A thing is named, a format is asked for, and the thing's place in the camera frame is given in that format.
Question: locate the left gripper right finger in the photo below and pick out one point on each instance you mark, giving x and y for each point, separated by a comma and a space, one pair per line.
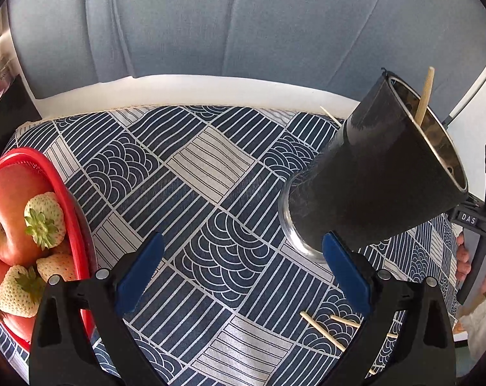
424, 353

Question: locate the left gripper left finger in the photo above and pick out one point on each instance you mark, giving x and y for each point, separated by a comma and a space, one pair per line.
80, 337

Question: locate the beige chopstick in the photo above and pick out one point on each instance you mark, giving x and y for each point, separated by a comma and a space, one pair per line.
356, 325
425, 97
319, 328
326, 113

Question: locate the black metal utensil holder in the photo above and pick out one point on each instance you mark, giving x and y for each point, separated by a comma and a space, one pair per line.
381, 174

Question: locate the person's right hand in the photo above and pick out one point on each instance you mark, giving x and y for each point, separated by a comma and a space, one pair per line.
463, 262

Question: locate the red apple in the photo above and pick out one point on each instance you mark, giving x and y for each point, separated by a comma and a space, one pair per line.
20, 326
18, 184

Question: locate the red fruit basket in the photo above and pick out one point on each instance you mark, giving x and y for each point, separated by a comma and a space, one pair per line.
77, 242

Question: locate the white foam board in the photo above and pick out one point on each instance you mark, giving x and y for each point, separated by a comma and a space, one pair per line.
467, 128

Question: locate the white strawberry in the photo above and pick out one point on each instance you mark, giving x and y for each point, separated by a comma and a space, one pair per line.
60, 263
21, 292
44, 220

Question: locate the blue patterned tablecloth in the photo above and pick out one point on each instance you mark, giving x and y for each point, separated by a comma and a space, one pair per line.
223, 306

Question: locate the grey-blue backdrop cloth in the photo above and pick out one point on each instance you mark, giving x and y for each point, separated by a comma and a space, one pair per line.
338, 46

